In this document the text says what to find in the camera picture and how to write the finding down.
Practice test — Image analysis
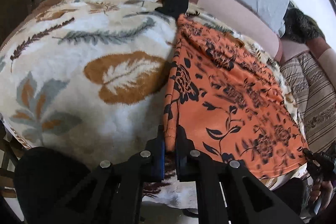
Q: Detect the orange black floral shirt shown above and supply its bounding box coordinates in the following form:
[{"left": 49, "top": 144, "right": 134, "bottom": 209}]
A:
[{"left": 163, "top": 15, "right": 307, "bottom": 179}]

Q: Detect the person's right hand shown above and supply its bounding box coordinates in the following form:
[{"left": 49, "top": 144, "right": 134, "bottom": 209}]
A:
[{"left": 309, "top": 179, "right": 333, "bottom": 208}]

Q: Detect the striped brown floral cushion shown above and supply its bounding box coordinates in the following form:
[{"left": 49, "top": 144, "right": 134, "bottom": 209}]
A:
[{"left": 281, "top": 52, "right": 335, "bottom": 152}]

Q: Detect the pink beige large cushion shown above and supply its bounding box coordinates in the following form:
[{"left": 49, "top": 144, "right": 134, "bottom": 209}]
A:
[{"left": 280, "top": 37, "right": 336, "bottom": 81}]

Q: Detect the cream leaf-print fleece blanket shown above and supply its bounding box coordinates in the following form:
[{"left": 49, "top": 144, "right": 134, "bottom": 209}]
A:
[{"left": 1, "top": 0, "right": 306, "bottom": 209}]

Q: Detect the dark furry cushion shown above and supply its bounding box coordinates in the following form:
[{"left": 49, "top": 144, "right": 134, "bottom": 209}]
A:
[{"left": 282, "top": 5, "right": 325, "bottom": 44}]

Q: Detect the pink bolster cushion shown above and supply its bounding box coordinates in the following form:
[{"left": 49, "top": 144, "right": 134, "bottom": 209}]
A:
[{"left": 189, "top": 0, "right": 283, "bottom": 62}]

